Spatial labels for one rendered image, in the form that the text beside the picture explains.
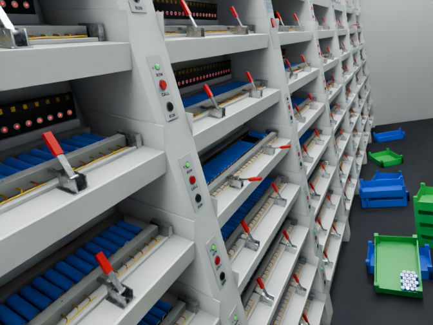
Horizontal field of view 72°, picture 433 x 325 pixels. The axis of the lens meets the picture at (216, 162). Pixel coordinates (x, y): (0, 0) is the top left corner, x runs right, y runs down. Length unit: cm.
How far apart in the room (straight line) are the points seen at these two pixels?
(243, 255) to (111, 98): 55
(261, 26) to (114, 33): 70
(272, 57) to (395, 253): 127
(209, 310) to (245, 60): 88
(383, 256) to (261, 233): 108
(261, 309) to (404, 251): 112
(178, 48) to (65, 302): 51
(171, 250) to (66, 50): 39
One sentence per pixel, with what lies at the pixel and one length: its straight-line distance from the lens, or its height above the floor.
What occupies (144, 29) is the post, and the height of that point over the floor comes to 135.
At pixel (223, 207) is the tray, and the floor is 94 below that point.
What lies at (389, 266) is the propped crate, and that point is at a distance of 192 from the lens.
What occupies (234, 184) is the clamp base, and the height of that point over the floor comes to 95.
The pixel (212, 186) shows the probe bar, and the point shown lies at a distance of 78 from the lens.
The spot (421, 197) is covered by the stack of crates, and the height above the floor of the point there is 24.
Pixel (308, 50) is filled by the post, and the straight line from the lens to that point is 186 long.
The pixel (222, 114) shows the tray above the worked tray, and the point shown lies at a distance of 79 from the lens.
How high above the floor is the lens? 124
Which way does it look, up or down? 15 degrees down
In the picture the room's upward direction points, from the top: 16 degrees counter-clockwise
